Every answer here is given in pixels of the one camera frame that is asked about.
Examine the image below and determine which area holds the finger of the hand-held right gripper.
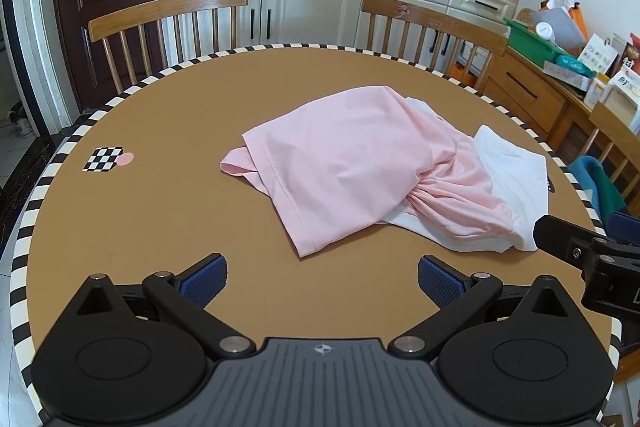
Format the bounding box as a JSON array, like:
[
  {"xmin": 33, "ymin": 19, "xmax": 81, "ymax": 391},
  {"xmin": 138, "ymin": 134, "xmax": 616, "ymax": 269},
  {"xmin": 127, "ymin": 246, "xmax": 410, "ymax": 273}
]
[
  {"xmin": 606, "ymin": 213, "xmax": 640, "ymax": 247},
  {"xmin": 533, "ymin": 215, "xmax": 640, "ymax": 322}
]

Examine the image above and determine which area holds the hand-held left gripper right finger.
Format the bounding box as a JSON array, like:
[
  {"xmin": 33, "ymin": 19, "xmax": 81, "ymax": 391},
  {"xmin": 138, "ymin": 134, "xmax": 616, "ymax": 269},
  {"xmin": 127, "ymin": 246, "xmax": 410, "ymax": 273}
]
[{"xmin": 387, "ymin": 254, "xmax": 576, "ymax": 361}]

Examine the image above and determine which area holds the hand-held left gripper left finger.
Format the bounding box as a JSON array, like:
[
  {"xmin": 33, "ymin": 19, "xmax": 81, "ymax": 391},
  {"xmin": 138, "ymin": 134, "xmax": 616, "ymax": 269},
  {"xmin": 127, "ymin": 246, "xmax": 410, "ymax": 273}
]
[{"xmin": 67, "ymin": 253, "xmax": 256, "ymax": 359}]

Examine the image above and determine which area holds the pink and white t-shirt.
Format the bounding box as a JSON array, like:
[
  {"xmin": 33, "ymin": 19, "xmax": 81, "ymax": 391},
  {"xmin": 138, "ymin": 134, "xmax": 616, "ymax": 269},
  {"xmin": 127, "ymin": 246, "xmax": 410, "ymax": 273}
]
[{"xmin": 220, "ymin": 85, "xmax": 551, "ymax": 258}]

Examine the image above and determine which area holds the teal cloth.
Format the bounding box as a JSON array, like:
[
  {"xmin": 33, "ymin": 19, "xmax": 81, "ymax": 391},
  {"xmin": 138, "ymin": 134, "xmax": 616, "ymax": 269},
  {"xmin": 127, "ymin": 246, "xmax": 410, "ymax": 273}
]
[{"xmin": 567, "ymin": 155, "xmax": 627, "ymax": 225}]

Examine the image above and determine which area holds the wooden chair holding teal cloth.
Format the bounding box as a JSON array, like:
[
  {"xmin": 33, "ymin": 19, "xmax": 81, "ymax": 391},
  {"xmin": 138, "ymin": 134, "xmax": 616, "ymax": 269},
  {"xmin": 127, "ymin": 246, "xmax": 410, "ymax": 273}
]
[{"xmin": 565, "ymin": 102, "xmax": 640, "ymax": 212}]

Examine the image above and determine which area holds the white box with window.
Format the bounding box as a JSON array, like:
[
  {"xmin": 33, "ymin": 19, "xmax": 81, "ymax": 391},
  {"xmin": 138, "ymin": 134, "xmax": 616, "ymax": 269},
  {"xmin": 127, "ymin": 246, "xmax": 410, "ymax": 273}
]
[{"xmin": 597, "ymin": 74, "xmax": 640, "ymax": 120}]

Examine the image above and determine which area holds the wooden sideboard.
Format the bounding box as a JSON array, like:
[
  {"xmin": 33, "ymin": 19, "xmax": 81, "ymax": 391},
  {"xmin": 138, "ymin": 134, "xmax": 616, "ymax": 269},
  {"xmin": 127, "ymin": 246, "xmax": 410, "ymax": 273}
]
[{"xmin": 482, "ymin": 46, "xmax": 603, "ymax": 158}]

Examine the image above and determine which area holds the black white checkered marker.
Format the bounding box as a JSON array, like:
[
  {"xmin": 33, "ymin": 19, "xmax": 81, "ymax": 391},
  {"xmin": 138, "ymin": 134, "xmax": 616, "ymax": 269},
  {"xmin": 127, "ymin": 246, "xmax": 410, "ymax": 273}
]
[{"xmin": 82, "ymin": 147, "xmax": 124, "ymax": 174}]

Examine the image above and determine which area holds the green tissue packet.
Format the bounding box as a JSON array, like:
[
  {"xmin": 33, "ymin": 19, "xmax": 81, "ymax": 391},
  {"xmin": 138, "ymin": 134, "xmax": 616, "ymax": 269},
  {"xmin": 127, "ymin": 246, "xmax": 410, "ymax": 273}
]
[{"xmin": 554, "ymin": 55, "xmax": 597, "ymax": 78}]

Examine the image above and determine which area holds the white paper bag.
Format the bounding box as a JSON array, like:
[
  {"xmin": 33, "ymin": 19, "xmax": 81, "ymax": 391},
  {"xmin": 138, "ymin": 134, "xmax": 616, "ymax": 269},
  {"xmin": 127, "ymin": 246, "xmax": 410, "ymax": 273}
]
[{"xmin": 577, "ymin": 33, "xmax": 620, "ymax": 75}]

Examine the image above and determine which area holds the green plastic basket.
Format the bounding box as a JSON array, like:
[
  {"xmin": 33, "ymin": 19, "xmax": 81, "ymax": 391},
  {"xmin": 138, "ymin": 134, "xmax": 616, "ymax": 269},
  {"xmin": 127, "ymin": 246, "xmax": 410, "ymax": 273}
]
[{"xmin": 504, "ymin": 18, "xmax": 572, "ymax": 68}]

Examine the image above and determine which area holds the grey paper bag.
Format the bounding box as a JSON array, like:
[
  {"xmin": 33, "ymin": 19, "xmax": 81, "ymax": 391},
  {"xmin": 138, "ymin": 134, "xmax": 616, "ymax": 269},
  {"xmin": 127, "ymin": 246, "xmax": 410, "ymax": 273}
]
[{"xmin": 530, "ymin": 7, "xmax": 587, "ymax": 51}]

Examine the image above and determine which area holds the wooden chair with pink sticker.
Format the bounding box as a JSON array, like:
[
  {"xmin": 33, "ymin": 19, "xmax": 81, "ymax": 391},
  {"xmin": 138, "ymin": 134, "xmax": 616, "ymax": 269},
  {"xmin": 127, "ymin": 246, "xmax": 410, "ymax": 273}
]
[{"xmin": 360, "ymin": 0, "xmax": 509, "ymax": 92}]

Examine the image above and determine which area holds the wooden spindle-back chair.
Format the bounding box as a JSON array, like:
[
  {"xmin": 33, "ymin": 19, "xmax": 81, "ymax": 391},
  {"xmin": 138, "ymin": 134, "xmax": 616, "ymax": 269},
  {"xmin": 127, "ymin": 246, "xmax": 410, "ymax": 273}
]
[{"xmin": 87, "ymin": 0, "xmax": 249, "ymax": 95}]

